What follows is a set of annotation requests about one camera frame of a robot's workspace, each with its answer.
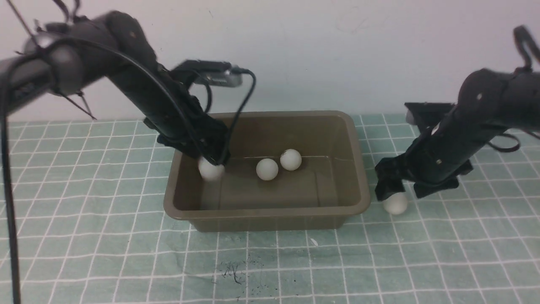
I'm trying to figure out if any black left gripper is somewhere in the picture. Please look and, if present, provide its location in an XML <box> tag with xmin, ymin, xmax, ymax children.
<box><xmin>143</xmin><ymin>95</ymin><xmax>228</xmax><ymax>161</ymax></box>

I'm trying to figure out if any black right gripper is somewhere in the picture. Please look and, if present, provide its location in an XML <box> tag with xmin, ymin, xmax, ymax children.
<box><xmin>375</xmin><ymin>122</ymin><xmax>474</xmax><ymax>201</ymax></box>

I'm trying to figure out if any white table-tennis ball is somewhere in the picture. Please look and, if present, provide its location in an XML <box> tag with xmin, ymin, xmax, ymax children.
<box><xmin>255</xmin><ymin>158</ymin><xmax>278</xmax><ymax>181</ymax></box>
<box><xmin>197</xmin><ymin>157</ymin><xmax>225</xmax><ymax>182</ymax></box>
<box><xmin>383</xmin><ymin>192</ymin><xmax>408</xmax><ymax>215</ymax></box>
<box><xmin>280</xmin><ymin>149</ymin><xmax>302</xmax><ymax>171</ymax></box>

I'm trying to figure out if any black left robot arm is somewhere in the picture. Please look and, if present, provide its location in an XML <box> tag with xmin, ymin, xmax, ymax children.
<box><xmin>1</xmin><ymin>11</ymin><xmax>231</xmax><ymax>164</ymax></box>

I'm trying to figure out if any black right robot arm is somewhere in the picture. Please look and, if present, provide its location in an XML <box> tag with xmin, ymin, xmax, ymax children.
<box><xmin>375</xmin><ymin>25</ymin><xmax>540</xmax><ymax>201</ymax></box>

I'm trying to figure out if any brown plastic bin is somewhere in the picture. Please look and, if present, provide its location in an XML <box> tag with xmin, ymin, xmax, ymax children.
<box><xmin>163</xmin><ymin>110</ymin><xmax>371</xmax><ymax>232</ymax></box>

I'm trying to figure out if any green grid tablecloth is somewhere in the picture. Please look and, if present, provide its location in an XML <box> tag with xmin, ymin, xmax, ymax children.
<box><xmin>9</xmin><ymin>120</ymin><xmax>540</xmax><ymax>304</ymax></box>

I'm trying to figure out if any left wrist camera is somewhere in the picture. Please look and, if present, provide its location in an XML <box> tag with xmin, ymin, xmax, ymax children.
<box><xmin>168</xmin><ymin>60</ymin><xmax>243</xmax><ymax>88</ymax></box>

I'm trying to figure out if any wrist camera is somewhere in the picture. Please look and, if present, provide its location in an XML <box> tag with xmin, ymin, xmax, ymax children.
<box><xmin>168</xmin><ymin>60</ymin><xmax>243</xmax><ymax>88</ymax></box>
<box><xmin>404</xmin><ymin>102</ymin><xmax>454</xmax><ymax>131</ymax></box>

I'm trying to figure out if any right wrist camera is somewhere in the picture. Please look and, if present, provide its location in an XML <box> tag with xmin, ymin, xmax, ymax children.
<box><xmin>404</xmin><ymin>102</ymin><xmax>454</xmax><ymax>131</ymax></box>

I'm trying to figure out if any black camera cable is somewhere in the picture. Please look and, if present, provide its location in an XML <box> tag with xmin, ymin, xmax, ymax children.
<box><xmin>186</xmin><ymin>68</ymin><xmax>257</xmax><ymax>165</ymax></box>

